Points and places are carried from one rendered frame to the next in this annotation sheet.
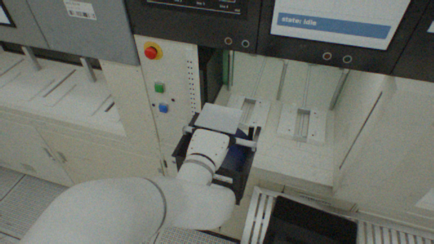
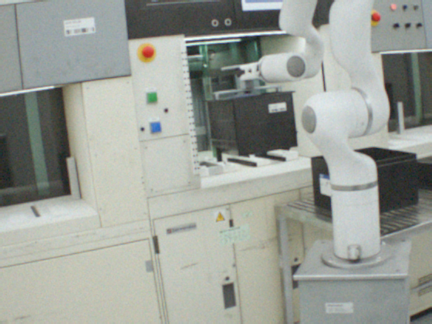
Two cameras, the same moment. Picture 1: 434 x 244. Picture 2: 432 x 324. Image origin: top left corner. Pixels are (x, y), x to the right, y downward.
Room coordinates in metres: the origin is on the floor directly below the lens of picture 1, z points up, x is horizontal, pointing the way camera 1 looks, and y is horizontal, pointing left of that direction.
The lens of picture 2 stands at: (-0.77, 1.30, 1.25)
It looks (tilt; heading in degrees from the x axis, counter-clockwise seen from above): 9 degrees down; 320
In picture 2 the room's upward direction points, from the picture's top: 6 degrees counter-clockwise
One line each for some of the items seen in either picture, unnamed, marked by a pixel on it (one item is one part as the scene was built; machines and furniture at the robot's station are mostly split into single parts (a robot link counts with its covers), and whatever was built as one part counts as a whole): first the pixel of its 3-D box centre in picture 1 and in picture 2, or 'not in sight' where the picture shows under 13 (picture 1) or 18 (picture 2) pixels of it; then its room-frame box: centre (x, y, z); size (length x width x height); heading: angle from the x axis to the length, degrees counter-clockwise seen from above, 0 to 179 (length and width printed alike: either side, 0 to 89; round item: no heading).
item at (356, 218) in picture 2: not in sight; (356, 221); (0.05, 0.16, 0.85); 0.19 x 0.19 x 0.18
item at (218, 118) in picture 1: (218, 152); (250, 113); (0.56, 0.00, 1.11); 0.24 x 0.20 x 0.32; 72
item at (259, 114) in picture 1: (246, 111); (205, 166); (1.00, -0.14, 0.89); 0.22 x 0.21 x 0.04; 163
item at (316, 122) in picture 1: (301, 122); (264, 155); (0.92, -0.40, 0.89); 0.22 x 0.21 x 0.04; 163
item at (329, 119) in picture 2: not in sight; (340, 140); (0.06, 0.19, 1.07); 0.19 x 0.12 x 0.24; 72
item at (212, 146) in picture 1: (206, 150); (261, 70); (0.46, 0.03, 1.25); 0.11 x 0.10 x 0.07; 162
